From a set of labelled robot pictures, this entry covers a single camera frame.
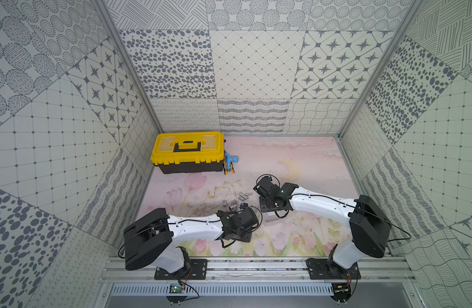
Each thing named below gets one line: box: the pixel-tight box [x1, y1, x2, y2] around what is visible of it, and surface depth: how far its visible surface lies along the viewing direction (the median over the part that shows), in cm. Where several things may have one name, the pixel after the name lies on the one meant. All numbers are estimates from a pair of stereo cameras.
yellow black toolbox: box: [150, 131, 225, 174], surface depth 95 cm
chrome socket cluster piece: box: [237, 191, 249, 201], surface depth 95 cm
